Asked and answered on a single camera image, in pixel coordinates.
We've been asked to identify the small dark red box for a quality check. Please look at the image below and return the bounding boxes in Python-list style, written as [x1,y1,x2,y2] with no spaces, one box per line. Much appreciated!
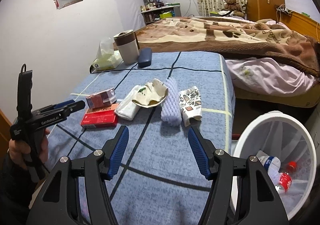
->
[86,88,117,109]

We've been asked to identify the red tablets box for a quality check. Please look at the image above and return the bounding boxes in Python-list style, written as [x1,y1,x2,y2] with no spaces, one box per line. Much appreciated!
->
[80,103,119,129]

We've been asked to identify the white towel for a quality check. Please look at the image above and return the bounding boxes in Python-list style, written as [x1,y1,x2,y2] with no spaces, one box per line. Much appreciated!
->
[114,85,142,121]

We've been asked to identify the beige paper bag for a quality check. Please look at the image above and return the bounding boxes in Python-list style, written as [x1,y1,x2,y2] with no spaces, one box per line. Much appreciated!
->
[132,78,168,108]

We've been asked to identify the white printed packet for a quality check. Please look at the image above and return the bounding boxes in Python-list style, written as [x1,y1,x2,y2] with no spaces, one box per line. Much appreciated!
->
[179,86,202,127]

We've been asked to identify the lavender foam fruit net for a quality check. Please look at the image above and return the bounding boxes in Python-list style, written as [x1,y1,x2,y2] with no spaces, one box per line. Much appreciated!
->
[161,77,182,127]

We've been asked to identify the white mesh trash bin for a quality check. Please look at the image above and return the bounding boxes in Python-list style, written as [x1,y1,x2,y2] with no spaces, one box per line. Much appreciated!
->
[232,111,317,221]

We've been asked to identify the person's left hand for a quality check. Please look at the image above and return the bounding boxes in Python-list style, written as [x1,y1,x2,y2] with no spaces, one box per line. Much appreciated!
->
[7,128,50,169]

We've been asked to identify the white blue label bottle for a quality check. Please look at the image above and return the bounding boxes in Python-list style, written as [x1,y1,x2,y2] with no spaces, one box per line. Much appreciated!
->
[256,150,281,185]

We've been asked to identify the red cola bottle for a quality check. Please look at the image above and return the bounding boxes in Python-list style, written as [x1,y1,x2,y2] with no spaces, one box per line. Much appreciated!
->
[275,161,297,195]

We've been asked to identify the tissue pack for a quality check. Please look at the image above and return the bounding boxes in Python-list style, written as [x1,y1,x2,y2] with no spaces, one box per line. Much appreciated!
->
[89,37,123,74]

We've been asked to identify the brown white tumbler cup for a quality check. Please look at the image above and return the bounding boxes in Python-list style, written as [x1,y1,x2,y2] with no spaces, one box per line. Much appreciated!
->
[113,30,140,65]

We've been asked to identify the dark blue glasses case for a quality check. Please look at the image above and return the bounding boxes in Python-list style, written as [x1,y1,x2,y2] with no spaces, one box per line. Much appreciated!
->
[138,48,152,68]

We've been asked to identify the blue plaid table cloth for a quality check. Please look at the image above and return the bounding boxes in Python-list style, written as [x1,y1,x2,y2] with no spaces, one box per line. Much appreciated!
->
[43,50,237,225]

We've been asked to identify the cluttered side shelf desk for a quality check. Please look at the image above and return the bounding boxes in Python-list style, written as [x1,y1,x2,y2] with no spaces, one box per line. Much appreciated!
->
[140,0,182,26]

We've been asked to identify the brown patterned blanket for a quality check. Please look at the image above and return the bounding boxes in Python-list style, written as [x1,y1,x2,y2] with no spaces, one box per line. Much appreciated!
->
[136,17,319,77]

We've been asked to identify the orange wooden headboard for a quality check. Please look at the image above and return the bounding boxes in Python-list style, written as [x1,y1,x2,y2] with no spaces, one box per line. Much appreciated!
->
[280,11,320,41]

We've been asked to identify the teddy bear with red hat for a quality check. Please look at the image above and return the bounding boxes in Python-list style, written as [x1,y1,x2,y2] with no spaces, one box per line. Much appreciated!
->
[224,0,245,18]

